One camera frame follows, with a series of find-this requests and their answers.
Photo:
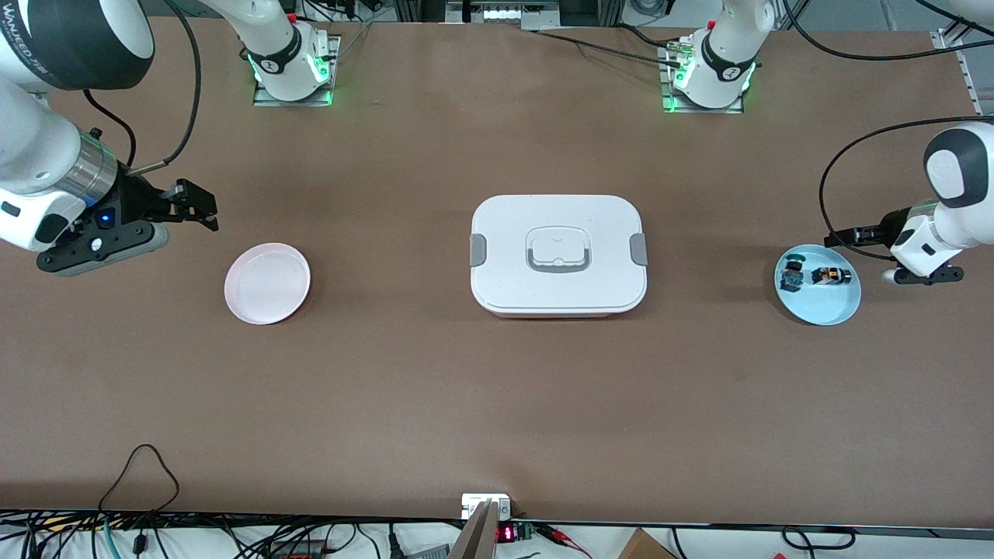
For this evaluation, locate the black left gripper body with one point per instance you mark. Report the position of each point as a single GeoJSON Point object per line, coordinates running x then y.
{"type": "Point", "coordinates": [880, 233]}

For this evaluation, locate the white lunch box grey latches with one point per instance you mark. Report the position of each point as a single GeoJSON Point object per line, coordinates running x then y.
{"type": "Point", "coordinates": [555, 295]}

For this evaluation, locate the red test lead clips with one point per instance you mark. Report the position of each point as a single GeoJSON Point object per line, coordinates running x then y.
{"type": "Point", "coordinates": [563, 537]}

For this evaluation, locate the aluminium frame rail with bracket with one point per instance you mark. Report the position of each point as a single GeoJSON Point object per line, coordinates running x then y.
{"type": "Point", "coordinates": [949, 40]}

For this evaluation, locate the red digit display board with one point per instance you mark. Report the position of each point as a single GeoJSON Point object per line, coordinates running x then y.
{"type": "Point", "coordinates": [506, 533]}

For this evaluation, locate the brown cardboard box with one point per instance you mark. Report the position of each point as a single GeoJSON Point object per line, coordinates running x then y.
{"type": "Point", "coordinates": [644, 548]}

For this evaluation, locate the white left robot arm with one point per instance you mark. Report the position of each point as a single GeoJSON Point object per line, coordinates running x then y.
{"type": "Point", "coordinates": [959, 167]}

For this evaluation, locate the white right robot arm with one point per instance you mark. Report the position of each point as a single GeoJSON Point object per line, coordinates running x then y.
{"type": "Point", "coordinates": [46, 147]}

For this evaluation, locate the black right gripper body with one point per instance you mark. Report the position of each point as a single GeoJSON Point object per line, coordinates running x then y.
{"type": "Point", "coordinates": [134, 201]}

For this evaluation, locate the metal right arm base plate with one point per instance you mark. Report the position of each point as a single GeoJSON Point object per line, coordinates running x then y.
{"type": "Point", "coordinates": [268, 98]}

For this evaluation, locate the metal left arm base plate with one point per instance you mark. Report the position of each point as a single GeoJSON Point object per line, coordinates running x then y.
{"type": "Point", "coordinates": [703, 111]}

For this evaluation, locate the green push button switch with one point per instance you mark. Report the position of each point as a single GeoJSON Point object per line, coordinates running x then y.
{"type": "Point", "coordinates": [793, 276]}

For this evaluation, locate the small white box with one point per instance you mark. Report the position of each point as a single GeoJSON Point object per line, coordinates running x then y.
{"type": "Point", "coordinates": [472, 501]}

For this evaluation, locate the pink round plate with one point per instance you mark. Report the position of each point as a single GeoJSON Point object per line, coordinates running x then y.
{"type": "Point", "coordinates": [267, 283]}

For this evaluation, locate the aluminium frame with white lights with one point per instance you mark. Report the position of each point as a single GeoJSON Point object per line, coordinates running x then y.
{"type": "Point", "coordinates": [505, 14]}

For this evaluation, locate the grey metal bar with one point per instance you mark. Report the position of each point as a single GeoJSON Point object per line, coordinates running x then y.
{"type": "Point", "coordinates": [477, 539]}

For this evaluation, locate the light blue round plate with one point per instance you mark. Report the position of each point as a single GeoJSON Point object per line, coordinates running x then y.
{"type": "Point", "coordinates": [823, 303]}

